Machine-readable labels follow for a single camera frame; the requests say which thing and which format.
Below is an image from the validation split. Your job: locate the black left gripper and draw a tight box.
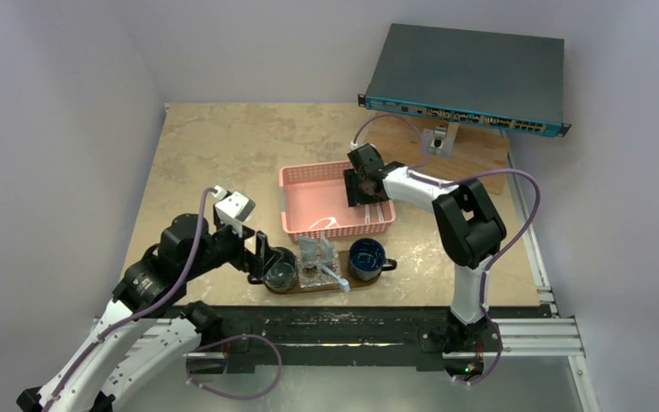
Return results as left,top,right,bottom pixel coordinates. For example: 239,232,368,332
184,215,283,280

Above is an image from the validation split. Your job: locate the dark green mug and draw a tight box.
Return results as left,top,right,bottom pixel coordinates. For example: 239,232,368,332
246,248,298,291

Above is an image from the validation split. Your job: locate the pink plastic basket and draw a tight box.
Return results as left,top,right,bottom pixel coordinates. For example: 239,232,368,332
279,161,396,243

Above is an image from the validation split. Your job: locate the dark blue mug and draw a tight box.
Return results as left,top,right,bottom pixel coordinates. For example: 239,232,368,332
348,238,397,283

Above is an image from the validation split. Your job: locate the blue toothbrush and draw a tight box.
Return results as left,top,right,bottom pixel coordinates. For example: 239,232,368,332
316,263,351,292

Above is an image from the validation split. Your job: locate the oval wooden tray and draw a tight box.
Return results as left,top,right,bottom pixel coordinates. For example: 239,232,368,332
263,251,382,295

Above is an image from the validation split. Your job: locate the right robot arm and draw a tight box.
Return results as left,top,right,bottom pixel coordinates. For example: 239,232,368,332
344,143,507,349

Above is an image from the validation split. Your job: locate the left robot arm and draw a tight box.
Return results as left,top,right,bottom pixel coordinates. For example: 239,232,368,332
16,214,295,411

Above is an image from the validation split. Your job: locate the wooden base board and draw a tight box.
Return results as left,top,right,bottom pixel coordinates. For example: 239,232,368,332
358,116,510,180

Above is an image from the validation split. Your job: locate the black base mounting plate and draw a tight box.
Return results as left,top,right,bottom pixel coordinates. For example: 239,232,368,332
159,306,504,375

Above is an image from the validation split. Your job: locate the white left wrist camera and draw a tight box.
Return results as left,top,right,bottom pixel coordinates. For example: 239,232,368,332
213,185,256,238

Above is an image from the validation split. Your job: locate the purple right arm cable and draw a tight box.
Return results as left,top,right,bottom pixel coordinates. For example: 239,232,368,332
353,113,542,388

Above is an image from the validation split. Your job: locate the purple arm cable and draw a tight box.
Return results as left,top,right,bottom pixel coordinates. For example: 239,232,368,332
353,113,542,388
39,187,218,412

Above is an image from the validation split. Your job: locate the metal stand bracket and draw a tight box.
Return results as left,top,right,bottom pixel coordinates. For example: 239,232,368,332
420,123,459,159

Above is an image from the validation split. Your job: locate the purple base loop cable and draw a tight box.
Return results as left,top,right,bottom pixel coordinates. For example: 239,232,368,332
185,333,282,399

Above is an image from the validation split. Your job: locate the blue network switch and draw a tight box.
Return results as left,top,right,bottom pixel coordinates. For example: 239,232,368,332
358,23,571,137

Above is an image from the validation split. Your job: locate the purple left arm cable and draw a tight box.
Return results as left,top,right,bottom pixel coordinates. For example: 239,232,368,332
39,187,218,412

